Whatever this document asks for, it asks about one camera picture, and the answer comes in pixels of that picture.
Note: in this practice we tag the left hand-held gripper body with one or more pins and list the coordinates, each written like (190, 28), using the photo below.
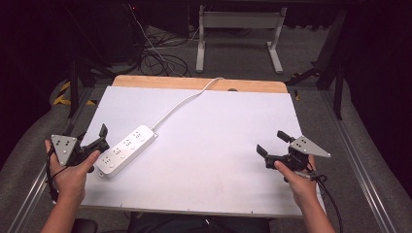
(64, 147)

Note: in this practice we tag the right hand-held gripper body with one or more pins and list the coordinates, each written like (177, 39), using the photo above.
(306, 148)

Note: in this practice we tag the white power strip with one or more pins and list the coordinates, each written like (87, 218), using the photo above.
(126, 152)

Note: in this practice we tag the person's left hand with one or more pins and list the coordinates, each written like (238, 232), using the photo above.
(69, 181)

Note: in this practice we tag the person's right hand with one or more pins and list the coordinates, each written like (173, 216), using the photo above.
(302, 186)

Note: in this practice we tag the yellow black hazard tape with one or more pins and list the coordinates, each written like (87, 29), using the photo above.
(63, 93)

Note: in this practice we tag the white table board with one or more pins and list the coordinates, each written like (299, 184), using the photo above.
(210, 155)

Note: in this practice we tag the black metal stand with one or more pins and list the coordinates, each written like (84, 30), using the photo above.
(330, 64)
(76, 84)

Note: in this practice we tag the metal floor rail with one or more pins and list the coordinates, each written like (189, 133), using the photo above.
(35, 191)
(359, 161)

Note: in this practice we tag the white metal desk frame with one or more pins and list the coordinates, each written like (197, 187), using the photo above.
(239, 21)

